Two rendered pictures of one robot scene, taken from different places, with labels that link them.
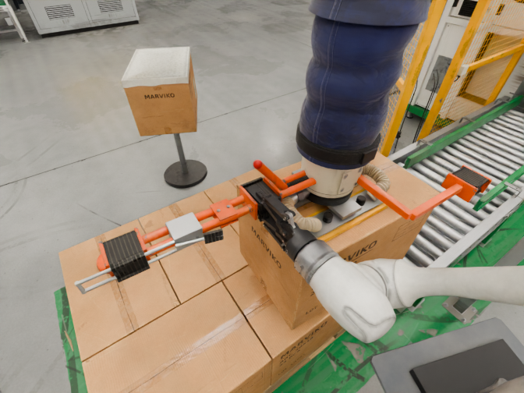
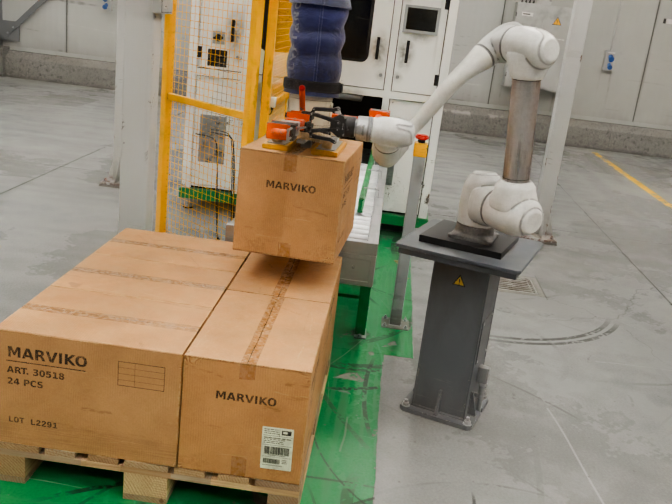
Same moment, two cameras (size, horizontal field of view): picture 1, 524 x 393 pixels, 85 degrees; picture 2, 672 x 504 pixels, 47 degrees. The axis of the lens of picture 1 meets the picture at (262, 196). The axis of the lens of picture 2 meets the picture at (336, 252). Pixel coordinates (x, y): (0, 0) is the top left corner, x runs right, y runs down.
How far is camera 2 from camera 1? 251 cm
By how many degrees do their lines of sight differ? 51
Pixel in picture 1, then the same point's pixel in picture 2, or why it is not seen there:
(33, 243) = not seen: outside the picture
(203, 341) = (268, 313)
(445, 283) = (418, 118)
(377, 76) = (341, 34)
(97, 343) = (177, 344)
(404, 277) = not seen: hidden behind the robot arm
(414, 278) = not seen: hidden behind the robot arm
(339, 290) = (389, 120)
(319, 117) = (316, 61)
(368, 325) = (409, 127)
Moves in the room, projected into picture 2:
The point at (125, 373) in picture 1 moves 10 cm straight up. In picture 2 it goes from (235, 343) to (237, 314)
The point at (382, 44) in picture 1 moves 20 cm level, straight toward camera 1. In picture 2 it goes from (343, 17) to (371, 21)
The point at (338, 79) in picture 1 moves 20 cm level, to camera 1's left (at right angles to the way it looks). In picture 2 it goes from (326, 36) to (289, 33)
